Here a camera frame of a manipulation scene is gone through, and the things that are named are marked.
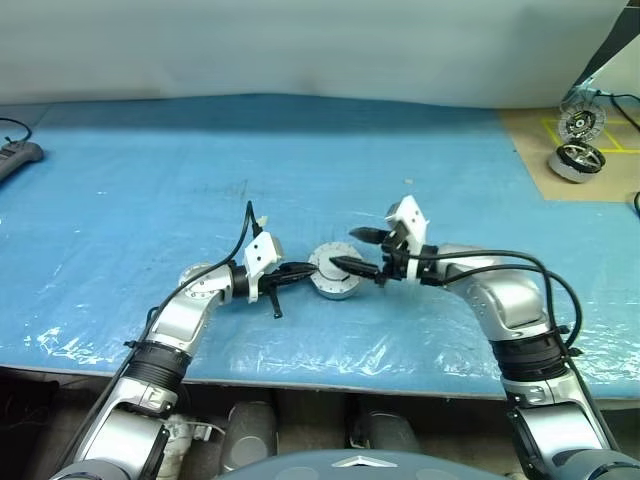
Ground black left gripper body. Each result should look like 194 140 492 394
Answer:
257 268 290 321

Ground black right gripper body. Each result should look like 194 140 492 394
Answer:
376 222 410 289

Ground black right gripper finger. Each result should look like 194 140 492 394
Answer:
348 226 390 247
328 255 386 283

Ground silver motor lid circuit board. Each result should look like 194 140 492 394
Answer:
307 241 362 294

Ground spare silver motor housing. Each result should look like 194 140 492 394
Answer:
548 147 607 185

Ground spare spoked rotor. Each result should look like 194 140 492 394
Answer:
555 141 608 174

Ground spare silver motor lid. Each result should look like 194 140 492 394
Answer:
557 99 608 144

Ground dark rounded shape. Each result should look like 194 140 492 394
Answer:
221 399 278 472
348 408 422 454

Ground brown cardboard sheet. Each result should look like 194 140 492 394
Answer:
499 106 640 203

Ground white plastic connector bundle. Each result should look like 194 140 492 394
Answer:
160 413 214 477

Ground blue-grey robot torso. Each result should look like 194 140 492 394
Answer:
217 447 522 480

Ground yellow tape grid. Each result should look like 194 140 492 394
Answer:
541 116 640 154

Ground black handheld device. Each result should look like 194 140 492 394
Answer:
0 141 46 183

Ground black stand leg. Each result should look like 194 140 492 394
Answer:
573 0 640 92

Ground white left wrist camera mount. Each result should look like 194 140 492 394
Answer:
242 232 284 305

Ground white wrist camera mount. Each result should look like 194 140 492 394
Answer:
383 195 433 282
242 232 284 305

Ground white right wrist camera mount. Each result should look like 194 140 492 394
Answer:
383 195 433 282

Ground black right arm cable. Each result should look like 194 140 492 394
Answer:
399 249 622 451

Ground thin black cable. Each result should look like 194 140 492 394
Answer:
593 88 640 127

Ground black device cable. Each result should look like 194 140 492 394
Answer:
0 116 33 147

